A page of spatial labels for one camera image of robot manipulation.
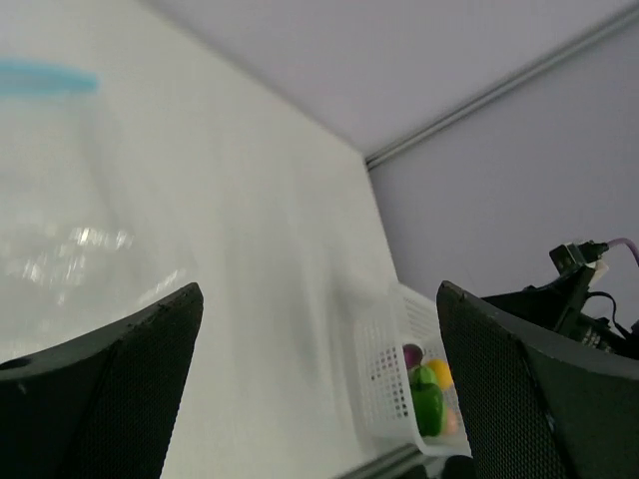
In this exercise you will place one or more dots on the clear zip bag blue zipper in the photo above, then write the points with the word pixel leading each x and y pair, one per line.
pixel 86 238

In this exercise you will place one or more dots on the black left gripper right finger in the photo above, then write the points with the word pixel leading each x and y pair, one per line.
pixel 536 404

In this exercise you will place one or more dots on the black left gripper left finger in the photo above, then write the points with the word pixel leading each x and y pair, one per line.
pixel 104 404

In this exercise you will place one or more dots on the purple toy onion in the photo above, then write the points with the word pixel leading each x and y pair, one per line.
pixel 413 356

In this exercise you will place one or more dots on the white perforated plastic basket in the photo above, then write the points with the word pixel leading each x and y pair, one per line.
pixel 401 316

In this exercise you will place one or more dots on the yellow toy lemon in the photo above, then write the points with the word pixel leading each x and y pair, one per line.
pixel 441 372

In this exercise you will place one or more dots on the green toy bell pepper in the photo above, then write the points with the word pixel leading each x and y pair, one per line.
pixel 428 402

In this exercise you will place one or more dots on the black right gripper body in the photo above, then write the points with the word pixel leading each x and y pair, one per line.
pixel 557 306

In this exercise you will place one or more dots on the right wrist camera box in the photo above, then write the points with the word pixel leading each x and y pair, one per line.
pixel 569 257

